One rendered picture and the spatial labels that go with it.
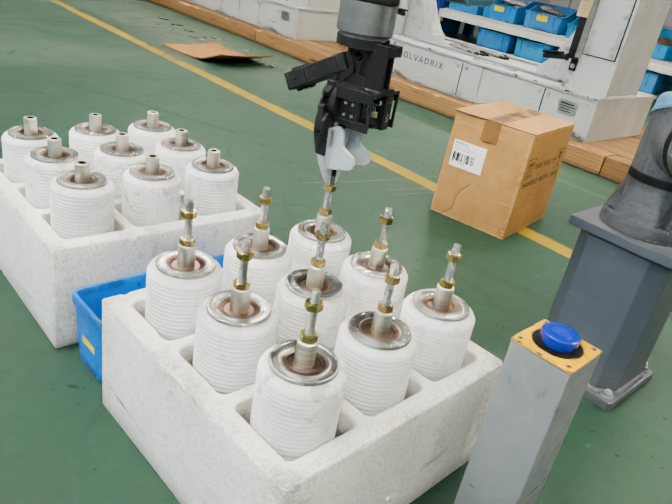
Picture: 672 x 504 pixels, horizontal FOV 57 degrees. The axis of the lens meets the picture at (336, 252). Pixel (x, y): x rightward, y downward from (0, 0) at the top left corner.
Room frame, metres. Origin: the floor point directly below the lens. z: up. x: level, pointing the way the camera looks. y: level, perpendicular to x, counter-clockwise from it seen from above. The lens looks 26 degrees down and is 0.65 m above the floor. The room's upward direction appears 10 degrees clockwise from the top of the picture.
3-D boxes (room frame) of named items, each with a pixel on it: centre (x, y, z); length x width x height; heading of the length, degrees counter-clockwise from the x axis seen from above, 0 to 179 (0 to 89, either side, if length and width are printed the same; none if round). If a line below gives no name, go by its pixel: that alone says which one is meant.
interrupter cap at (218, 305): (0.61, 0.10, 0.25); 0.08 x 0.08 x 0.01
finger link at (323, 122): (0.85, 0.04, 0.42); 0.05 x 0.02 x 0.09; 150
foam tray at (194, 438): (0.70, 0.02, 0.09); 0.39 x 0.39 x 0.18; 48
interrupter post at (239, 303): (0.61, 0.10, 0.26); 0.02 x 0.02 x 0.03
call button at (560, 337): (0.56, -0.25, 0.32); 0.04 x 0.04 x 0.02
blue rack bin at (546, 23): (6.00, -1.55, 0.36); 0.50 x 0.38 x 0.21; 137
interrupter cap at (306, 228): (0.86, 0.03, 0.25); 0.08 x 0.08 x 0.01
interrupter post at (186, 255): (0.69, 0.19, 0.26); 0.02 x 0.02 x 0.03
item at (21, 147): (1.06, 0.58, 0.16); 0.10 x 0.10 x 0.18
